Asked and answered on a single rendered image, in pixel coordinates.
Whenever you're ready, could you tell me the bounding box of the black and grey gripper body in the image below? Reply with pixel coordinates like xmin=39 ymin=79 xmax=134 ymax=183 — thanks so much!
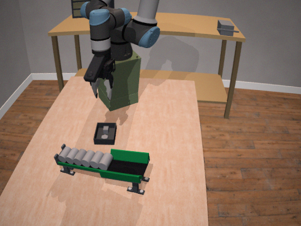
xmin=92 ymin=48 xmax=116 ymax=80

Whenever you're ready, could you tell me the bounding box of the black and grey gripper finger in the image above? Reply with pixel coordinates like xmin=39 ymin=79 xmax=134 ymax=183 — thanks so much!
xmin=90 ymin=78 xmax=100 ymax=98
xmin=104 ymin=72 xmax=114 ymax=100

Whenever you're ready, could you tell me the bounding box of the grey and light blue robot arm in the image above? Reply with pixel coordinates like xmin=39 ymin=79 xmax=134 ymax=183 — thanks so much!
xmin=80 ymin=0 xmax=160 ymax=82

